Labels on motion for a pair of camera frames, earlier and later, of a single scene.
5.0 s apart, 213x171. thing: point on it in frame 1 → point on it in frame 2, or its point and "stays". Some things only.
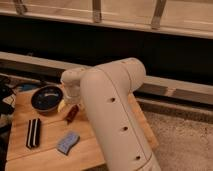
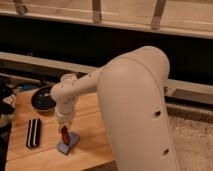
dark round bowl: [47, 98] stays
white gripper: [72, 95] → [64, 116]
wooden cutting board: [41, 140] stays
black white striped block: [33, 133] stays
